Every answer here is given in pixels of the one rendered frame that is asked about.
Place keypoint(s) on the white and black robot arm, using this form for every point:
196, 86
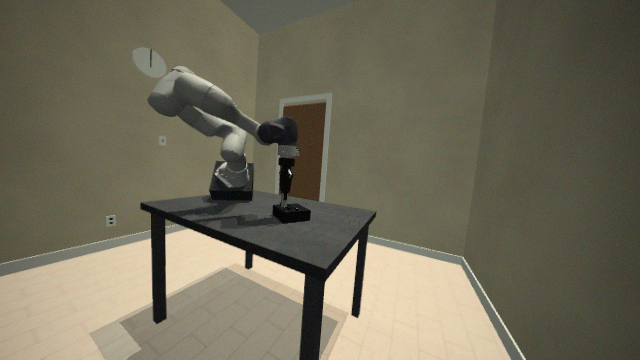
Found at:
167, 98

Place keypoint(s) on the dark grey lighting desk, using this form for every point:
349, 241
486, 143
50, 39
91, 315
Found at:
291, 213

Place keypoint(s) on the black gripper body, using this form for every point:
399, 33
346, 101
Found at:
288, 162

